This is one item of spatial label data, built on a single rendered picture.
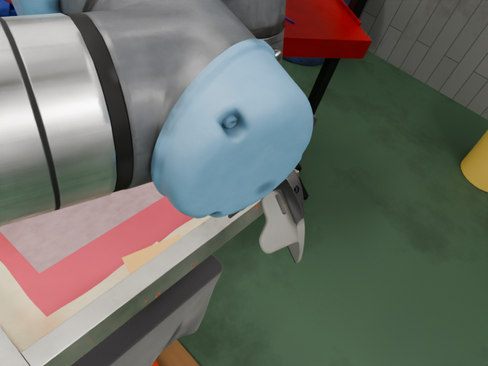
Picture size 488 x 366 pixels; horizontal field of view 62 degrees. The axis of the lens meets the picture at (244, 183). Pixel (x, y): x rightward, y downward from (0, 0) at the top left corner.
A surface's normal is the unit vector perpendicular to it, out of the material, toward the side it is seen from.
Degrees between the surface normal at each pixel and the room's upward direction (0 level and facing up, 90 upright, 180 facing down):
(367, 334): 0
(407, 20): 90
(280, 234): 40
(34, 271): 18
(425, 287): 0
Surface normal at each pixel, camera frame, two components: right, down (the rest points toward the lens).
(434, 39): -0.59, 0.52
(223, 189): 0.51, 0.73
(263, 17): 0.52, 0.53
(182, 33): 0.26, -0.50
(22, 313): -0.01, -0.79
